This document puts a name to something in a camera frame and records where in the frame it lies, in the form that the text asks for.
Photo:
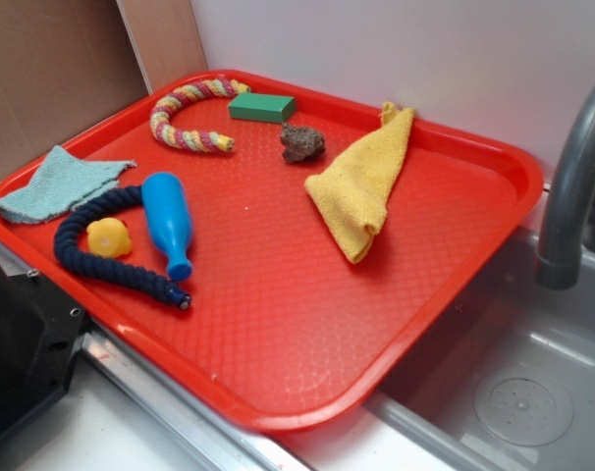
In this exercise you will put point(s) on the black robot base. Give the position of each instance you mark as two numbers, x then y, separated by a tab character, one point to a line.
41	330

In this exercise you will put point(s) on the blue plastic bowling pin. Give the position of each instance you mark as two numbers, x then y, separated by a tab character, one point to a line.
169	222

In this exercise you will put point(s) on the light blue cloth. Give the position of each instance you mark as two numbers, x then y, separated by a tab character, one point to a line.
60	184

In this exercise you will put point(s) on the red plastic tray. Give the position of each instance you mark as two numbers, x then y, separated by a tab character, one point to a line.
285	333

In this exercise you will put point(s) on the grey faucet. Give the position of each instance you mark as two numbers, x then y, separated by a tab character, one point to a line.
568	223

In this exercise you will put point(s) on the yellow rubber duck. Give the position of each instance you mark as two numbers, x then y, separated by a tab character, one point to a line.
108	238

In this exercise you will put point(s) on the yellow folded cloth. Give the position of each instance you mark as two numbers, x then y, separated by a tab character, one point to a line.
352	194

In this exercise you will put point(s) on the brown rock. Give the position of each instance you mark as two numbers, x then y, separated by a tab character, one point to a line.
301	143

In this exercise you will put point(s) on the grey sink basin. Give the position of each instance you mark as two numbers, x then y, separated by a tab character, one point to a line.
505	378

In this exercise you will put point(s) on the green rectangular block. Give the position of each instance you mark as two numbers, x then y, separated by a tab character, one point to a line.
266	108

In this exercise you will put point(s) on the brown cardboard panel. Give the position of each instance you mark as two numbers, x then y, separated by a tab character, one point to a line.
67	65

